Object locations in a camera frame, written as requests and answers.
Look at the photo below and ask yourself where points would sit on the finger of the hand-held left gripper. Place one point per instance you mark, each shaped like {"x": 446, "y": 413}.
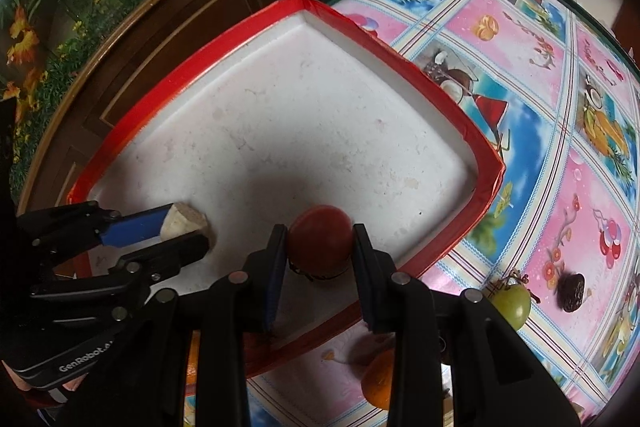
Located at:
{"x": 170, "y": 254}
{"x": 135, "y": 227}

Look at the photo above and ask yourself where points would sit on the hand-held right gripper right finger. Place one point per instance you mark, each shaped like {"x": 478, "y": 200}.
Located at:
{"x": 364, "y": 287}

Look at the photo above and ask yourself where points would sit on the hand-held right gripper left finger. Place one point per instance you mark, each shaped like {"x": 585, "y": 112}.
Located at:
{"x": 275, "y": 279}

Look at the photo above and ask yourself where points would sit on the beige root piece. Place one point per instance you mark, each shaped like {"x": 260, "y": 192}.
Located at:
{"x": 187, "y": 219}

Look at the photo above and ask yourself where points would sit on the red tomato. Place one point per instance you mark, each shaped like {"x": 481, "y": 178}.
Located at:
{"x": 320, "y": 239}

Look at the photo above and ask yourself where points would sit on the orange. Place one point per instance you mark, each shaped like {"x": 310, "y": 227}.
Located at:
{"x": 380, "y": 382}

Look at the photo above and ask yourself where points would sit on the white foam tray red rim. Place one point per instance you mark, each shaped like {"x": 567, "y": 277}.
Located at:
{"x": 300, "y": 107}

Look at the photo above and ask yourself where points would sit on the person's left hand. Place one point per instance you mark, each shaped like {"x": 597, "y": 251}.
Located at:
{"x": 22, "y": 388}

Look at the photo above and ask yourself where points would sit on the green tomato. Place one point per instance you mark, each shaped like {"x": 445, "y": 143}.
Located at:
{"x": 512, "y": 311}

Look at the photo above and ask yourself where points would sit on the dark dried date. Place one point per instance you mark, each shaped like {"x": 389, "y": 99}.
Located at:
{"x": 571, "y": 293}

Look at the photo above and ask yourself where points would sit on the printed fruit tablecloth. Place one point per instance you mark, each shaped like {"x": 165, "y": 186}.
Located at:
{"x": 550, "y": 132}

